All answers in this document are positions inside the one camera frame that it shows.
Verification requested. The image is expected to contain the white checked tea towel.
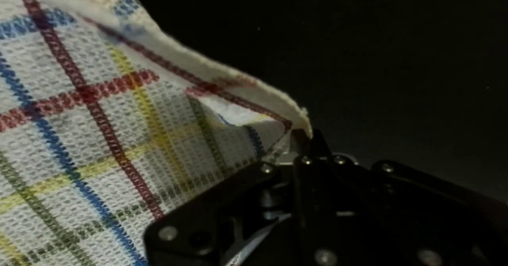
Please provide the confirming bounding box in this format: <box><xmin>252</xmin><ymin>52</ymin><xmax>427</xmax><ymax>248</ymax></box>
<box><xmin>0</xmin><ymin>0</ymin><xmax>313</xmax><ymax>266</ymax></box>

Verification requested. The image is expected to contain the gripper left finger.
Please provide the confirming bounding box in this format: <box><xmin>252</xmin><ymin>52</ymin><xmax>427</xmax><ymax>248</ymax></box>
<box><xmin>144</xmin><ymin>129</ymin><xmax>314</xmax><ymax>266</ymax></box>

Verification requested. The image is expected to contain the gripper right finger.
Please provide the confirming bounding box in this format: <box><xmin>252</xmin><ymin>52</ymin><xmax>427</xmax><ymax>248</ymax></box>
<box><xmin>308</xmin><ymin>129</ymin><xmax>508</xmax><ymax>266</ymax></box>

